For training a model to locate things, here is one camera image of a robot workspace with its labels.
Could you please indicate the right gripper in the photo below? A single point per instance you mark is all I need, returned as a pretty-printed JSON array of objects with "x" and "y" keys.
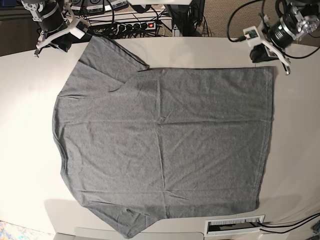
[{"x": 52, "y": 19}]

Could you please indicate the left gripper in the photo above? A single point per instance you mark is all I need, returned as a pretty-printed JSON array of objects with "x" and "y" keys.
[{"x": 283, "y": 33}]

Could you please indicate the grey T-shirt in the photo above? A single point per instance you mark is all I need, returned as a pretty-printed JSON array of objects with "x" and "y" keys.
[{"x": 141, "y": 144}]

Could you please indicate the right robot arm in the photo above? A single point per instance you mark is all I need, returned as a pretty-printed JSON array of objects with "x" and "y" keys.
[{"x": 35, "y": 6}]

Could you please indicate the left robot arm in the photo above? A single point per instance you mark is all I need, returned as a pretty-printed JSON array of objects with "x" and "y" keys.
[{"x": 307, "y": 13}]

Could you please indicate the black foot pedal left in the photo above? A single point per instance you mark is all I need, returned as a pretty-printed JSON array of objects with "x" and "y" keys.
[{"x": 75, "y": 5}]

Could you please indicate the black foot pedal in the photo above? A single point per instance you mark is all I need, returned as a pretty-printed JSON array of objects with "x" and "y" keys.
[
  {"x": 75, "y": 5},
  {"x": 94, "y": 6},
  {"x": 118, "y": 3}
]

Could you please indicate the black foot pedal middle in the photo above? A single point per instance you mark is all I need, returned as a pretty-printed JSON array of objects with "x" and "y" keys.
[{"x": 94, "y": 6}]

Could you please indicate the black foot pedal right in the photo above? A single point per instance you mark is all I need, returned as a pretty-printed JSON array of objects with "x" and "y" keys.
[{"x": 118, "y": 3}]

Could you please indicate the black power strip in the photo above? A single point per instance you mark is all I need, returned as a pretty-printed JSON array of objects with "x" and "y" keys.
[{"x": 127, "y": 27}]

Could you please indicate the table cable grommet slot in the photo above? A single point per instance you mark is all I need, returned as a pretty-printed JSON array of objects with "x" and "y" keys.
[{"x": 233, "y": 226}]

